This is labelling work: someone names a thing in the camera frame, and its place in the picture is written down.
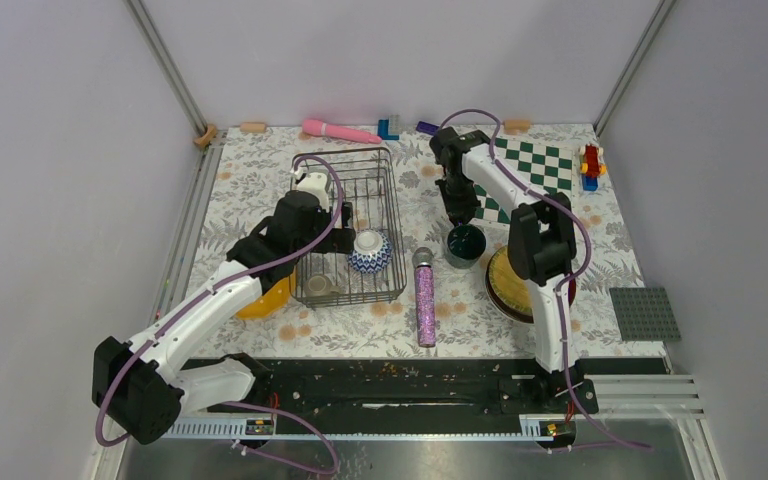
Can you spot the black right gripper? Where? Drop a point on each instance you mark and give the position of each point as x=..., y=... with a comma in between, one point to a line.
x=466, y=209

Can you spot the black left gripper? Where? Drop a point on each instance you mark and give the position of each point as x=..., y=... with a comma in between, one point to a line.
x=340, y=239

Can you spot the dark green mug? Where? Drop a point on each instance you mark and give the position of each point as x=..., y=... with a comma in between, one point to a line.
x=464, y=245

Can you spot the blue white patterned bowl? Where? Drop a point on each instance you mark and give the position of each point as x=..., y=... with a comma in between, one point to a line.
x=372, y=252

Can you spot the small beige cup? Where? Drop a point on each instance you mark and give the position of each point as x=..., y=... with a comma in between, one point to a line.
x=318, y=286

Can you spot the purple glitter microphone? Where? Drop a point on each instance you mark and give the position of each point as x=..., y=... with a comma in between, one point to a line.
x=424, y=297

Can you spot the green woven bamboo plate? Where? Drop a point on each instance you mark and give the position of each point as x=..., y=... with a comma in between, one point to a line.
x=510, y=285

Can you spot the yellow polka dot plate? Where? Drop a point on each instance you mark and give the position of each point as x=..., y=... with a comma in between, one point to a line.
x=272, y=301

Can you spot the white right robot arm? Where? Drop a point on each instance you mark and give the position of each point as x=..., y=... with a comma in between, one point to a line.
x=541, y=239

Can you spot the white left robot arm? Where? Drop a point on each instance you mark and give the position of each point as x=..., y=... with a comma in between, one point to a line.
x=142, y=384

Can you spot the purple toy brick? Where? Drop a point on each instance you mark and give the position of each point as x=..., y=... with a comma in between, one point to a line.
x=426, y=128

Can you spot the right wooden block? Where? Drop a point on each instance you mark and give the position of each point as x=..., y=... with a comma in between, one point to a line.
x=516, y=126

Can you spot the pink toy microphone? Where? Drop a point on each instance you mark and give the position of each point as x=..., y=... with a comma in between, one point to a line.
x=319, y=128

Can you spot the blue grey toy bricks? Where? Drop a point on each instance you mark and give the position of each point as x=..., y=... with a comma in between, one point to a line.
x=389, y=128

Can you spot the green white chessboard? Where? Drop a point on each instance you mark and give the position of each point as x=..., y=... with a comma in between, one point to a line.
x=551, y=168

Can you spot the floral table mat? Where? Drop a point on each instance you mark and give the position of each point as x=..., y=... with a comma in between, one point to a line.
x=253, y=174

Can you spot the left wooden block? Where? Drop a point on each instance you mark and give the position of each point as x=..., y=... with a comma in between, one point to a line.
x=253, y=127

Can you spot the red yellow blue toy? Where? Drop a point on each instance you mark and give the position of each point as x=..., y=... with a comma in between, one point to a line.
x=592, y=166

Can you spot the corner wooden block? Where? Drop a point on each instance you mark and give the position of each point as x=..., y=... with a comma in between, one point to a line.
x=203, y=141

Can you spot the grey lego baseplate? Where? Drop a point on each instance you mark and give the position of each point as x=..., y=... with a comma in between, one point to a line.
x=644, y=314

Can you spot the grey wire dish rack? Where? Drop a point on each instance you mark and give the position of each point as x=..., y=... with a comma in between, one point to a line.
x=367, y=177

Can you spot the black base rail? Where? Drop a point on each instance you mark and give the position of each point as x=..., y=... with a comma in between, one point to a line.
x=424, y=398

